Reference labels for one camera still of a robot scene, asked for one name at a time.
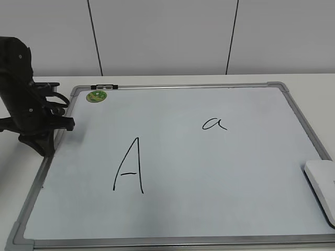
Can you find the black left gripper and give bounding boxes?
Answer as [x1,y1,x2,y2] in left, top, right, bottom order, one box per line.
[1,78,75,157]

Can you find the white whiteboard eraser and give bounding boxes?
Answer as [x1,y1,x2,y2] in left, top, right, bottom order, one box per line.
[304,160,334,228]

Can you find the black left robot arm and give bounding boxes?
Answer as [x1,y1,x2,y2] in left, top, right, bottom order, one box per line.
[1,37,75,157]

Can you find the black silver marker clip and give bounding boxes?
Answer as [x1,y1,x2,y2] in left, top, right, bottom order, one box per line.
[91,84,118,90]

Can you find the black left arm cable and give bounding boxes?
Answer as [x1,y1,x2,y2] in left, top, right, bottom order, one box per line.
[41,91,71,116]

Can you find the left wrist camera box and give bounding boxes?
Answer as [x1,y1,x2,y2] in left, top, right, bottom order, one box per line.
[33,82,60,93]

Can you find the white whiteboard with grey frame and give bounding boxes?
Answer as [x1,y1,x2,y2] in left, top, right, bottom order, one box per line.
[6,82,334,250]

